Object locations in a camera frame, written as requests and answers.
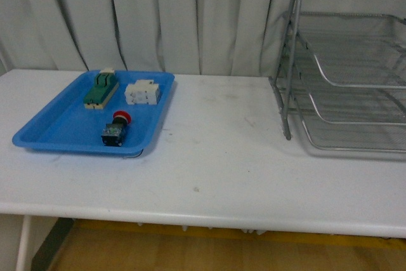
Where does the silver mesh tray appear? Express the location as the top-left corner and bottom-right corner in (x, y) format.
(290, 108), (405, 153)

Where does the red emergency stop button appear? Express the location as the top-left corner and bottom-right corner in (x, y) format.
(101, 110), (131, 147)

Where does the silver mesh rack frame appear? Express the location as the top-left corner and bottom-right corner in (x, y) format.
(270, 0), (405, 139)

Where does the white table leg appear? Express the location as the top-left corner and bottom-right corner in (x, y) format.
(15, 215), (32, 271)

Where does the green knife switch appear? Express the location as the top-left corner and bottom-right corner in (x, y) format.
(83, 68), (119, 109)

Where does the white circuit breaker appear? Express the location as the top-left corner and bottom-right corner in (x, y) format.
(124, 79), (160, 105)

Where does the blue plastic tray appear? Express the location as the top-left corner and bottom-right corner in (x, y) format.
(12, 70), (174, 157)

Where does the white curtain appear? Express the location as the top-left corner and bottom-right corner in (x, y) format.
(1, 0), (289, 76)

